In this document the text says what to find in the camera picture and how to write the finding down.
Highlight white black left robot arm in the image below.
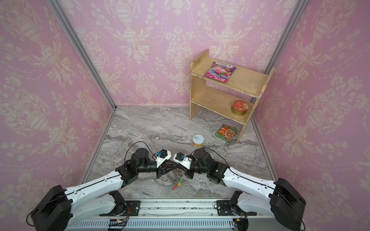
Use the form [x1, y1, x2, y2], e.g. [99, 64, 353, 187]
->
[26, 148, 186, 231]

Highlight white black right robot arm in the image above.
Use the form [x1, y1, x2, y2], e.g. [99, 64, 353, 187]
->
[174, 148, 306, 231]

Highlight green orange food packet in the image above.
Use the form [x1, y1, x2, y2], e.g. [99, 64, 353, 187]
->
[215, 124, 238, 142]

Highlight red round tin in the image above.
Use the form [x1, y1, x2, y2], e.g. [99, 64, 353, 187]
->
[231, 100, 249, 116]

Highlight wooden two-tier shelf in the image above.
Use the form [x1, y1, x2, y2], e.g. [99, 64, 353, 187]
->
[189, 49, 275, 143]

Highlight pink snack packet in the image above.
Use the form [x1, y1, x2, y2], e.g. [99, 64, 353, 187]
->
[204, 62, 237, 83]

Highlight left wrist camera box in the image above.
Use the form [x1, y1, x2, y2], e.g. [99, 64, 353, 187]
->
[156, 149, 172, 168]

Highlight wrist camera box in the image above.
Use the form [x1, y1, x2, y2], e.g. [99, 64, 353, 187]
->
[156, 149, 172, 168]
[173, 152, 192, 170]

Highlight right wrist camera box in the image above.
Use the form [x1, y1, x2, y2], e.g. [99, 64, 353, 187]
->
[173, 152, 192, 170]

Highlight aluminium front rail base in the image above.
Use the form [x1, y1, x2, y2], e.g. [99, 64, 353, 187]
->
[51, 191, 306, 231]

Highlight aluminium corner frame post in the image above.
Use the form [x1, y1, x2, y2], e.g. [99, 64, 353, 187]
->
[46, 0, 117, 111]

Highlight right aluminium corner post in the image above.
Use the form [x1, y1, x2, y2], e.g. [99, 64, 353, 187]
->
[265, 0, 309, 74]

